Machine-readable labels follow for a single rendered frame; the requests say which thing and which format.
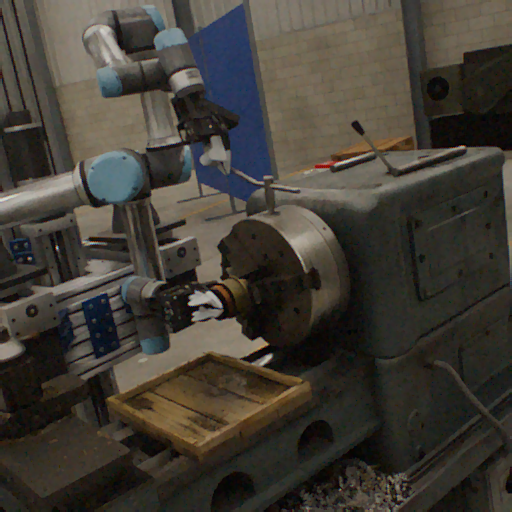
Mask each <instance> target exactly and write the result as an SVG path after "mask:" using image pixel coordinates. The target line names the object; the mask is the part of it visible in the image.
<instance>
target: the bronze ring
mask: <svg viewBox="0 0 512 512"><path fill-rule="evenodd" d="M247 285H250V283H249V282H248V280H246V279H243V278H241V279H239V278H237V277H235V276H229V277H226V278H225V279H224V280H223V282H220V283H218V284H216V285H215V287H212V288H209V290H211V292H212V293H213V294H214V295H215V296H216V297H217V298H218V300H219V302H220V303H221V305H222V309H223V311H222V313H221V314H220V315H218V317H216V318H214V319H215V320H217V321H222V320H225V319H233V318H235V317H237V315H245V314H247V313H248V312H249V310H250V306H251V305H252V304H253V303H252V304H251V301H250V295H249V292H248V290H247V288H246V286H247Z"/></svg>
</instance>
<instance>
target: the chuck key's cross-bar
mask: <svg viewBox="0 0 512 512"><path fill-rule="evenodd" d="M230 172H232V173H234V174H235V175H237V176H239V177H241V179H242V180H245V181H247V182H248V183H250V184H252V185H254V186H256V187H262V188H264V183H263V182H257V181H255V180H253V179H251V177H250V176H248V175H246V174H244V173H242V172H240V171H238V170H236V169H234V168H233V167H231V166H230ZM269 188H270V189H273V190H280V191H285V192H291V193H297V194H299V193H300V192H301V190H300V189H299V188H293V187H287V186H281V185H274V184H271V185H270V186H269Z"/></svg>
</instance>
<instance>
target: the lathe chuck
mask: <svg viewBox="0 0 512 512"><path fill-rule="evenodd" d="M274 212H278V214H279V215H276V216H265V215H266V214H268V210H267V211H264V212H261V214H257V215H254V216H251V217H248V218H245V219H241V220H239V221H237V222H236V223H234V224H233V225H232V228H233V231H234V232H235V233H236V235H237V236H238V238H239V239H240V241H241V242H242V244H243V245H245V248H246V249H247V251H248V252H249V254H250V255H251V257H252V258H253V260H254V261H255V263H256V265H257V266H259V265H261V266H264V267H266V268H265V269H264V270H263V272H261V273H259V274H257V275H254V276H253V277H252V278H249V279H247V280H248V282H249V283H250V284H252V283H255V282H257V280H259V279H263V278H265V277H268V276H271V275H285V274H301V273H308V272H310V270H309V269H310V268H313V270H315V271H316V275H317V279H318V284H319V286H318V290H316V289H312V290H305V291H303V292H300V293H298V294H296V295H293V296H283V297H276V298H275V300H274V301H271V302H269V303H268V305H267V315H266V326H265V337H264V341H265V342H266V343H268V344H271V345H273V346H278V347H291V346H294V345H297V344H299V343H301V342H303V341H304V340H306V339H308V338H310V337H313V336H315V335H317V333H319V332H321V331H323V330H324V329H326V328H327V327H328V326H330V325H331V324H332V322H333V321H334V319H335V316H336V314H337V312H338V308H339V304H340V279H339V273H338V269H337V266H336V261H335V259H334V256H333V254H332V252H331V250H330V248H329V245H327V243H326V241H325V240H324V238H323V237H322V235H321V234H320V233H319V232H318V229H317V228H316V227H315V226H314V225H313V224H312V223H310V222H309V221H308V220H306V219H305V218H304V217H302V216H301V215H299V214H297V212H295V211H292V210H289V209H284V208H274ZM324 318H327V320H326V322H325V324H324V325H323V326H321V327H320V328H317V326H318V324H319V323H320V321H321V320H323V319H324Z"/></svg>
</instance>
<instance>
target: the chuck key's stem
mask: <svg viewBox="0 0 512 512"><path fill-rule="evenodd" d="M271 184H273V176H264V189H265V200H266V205H268V215H269V216H272V215H275V214H274V204H275V198H274V190H273V189H270V188H269V186H270V185H271Z"/></svg>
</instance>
